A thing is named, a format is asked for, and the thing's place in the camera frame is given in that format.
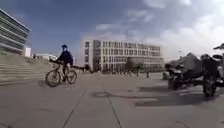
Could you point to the white multi-storey building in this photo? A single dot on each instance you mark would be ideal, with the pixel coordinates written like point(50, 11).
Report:
point(116, 55)

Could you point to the person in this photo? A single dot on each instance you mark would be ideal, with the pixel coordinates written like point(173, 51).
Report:
point(65, 58)

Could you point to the grey paved plaza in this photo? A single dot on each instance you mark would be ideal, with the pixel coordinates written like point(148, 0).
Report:
point(100, 110)

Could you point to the bicycle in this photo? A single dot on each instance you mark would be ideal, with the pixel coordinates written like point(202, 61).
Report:
point(55, 77)

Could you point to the low white building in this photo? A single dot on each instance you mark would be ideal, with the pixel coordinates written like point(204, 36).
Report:
point(45, 57)

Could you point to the covered parked motorcycle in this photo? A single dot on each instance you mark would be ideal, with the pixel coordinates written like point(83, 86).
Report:
point(186, 68)

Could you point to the wide stone steps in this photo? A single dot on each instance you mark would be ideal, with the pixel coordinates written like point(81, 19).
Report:
point(20, 68)

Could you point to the glass-fronted building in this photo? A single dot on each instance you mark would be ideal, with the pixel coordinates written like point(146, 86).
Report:
point(11, 35)

